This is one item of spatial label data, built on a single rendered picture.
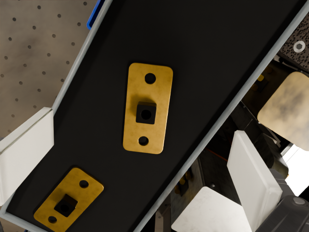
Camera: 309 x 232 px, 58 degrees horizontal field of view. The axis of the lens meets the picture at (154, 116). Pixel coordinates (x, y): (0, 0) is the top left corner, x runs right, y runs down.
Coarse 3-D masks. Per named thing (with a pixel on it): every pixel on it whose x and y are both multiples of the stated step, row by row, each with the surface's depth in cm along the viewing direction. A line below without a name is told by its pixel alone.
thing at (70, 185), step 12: (72, 168) 28; (72, 180) 28; (96, 180) 28; (60, 192) 29; (72, 192) 29; (84, 192) 29; (96, 192) 28; (48, 204) 29; (60, 204) 28; (72, 204) 28; (84, 204) 29; (36, 216) 30; (48, 216) 30; (60, 216) 30; (72, 216) 30; (60, 228) 30
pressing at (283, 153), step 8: (288, 144) 43; (280, 152) 44; (288, 152) 43; (296, 152) 44; (304, 152) 44; (288, 160) 44; (296, 160) 44; (304, 160) 44; (296, 168) 45; (304, 168) 45; (288, 176) 45; (296, 176) 45; (304, 176) 45; (288, 184) 46; (296, 184) 46; (304, 184) 46; (296, 192) 46
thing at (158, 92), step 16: (144, 64) 24; (128, 80) 24; (144, 80) 24; (160, 80) 24; (128, 96) 25; (144, 96) 25; (160, 96) 25; (128, 112) 25; (160, 112) 25; (128, 128) 26; (144, 128) 26; (160, 128) 26; (128, 144) 26; (160, 144) 26
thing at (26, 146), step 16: (48, 112) 19; (32, 128) 17; (48, 128) 19; (0, 144) 14; (16, 144) 15; (32, 144) 17; (48, 144) 20; (0, 160) 14; (16, 160) 15; (32, 160) 17; (0, 176) 14; (16, 176) 15; (0, 192) 14
